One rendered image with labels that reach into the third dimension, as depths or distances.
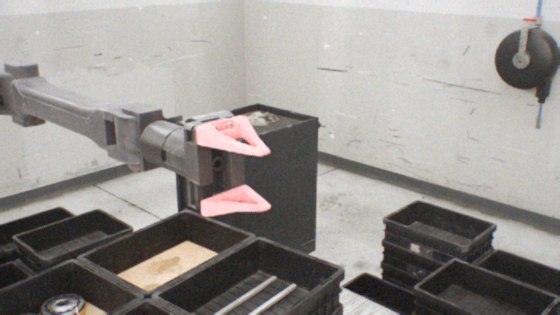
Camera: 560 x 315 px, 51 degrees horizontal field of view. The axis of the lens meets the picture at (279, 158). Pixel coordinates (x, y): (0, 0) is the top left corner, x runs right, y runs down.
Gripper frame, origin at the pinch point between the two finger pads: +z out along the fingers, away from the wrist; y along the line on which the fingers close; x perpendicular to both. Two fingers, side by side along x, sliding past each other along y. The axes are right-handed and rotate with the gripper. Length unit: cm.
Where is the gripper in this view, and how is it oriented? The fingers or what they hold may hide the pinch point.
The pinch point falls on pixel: (261, 179)
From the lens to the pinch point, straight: 62.5
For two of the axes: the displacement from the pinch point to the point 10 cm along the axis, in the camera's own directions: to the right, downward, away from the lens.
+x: -7.1, 2.4, -6.6
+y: 0.1, 9.5, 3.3
